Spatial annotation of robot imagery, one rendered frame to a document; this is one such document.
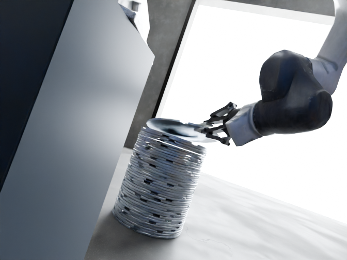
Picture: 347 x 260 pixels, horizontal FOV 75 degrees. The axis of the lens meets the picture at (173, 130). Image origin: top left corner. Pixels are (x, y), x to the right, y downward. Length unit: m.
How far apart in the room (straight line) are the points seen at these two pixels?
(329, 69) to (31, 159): 0.56
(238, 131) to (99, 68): 0.36
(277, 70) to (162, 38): 4.47
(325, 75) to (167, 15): 4.71
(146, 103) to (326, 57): 4.04
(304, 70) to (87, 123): 0.41
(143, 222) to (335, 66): 0.70
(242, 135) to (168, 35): 4.45
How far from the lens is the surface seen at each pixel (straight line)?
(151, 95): 4.50
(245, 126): 0.54
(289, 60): 0.52
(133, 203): 0.84
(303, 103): 0.47
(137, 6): 0.35
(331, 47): 0.62
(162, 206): 0.82
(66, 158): 0.26
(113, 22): 0.28
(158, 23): 5.12
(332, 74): 0.60
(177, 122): 0.74
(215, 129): 0.68
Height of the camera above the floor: 0.32
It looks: 4 degrees up
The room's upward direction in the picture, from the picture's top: 19 degrees clockwise
